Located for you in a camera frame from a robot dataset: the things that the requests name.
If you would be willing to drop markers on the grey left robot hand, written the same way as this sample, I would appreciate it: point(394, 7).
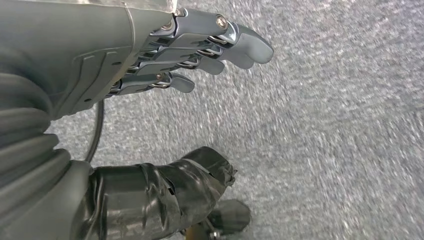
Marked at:
point(82, 39)

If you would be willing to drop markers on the black robot foot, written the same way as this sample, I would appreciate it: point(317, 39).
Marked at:
point(232, 215)

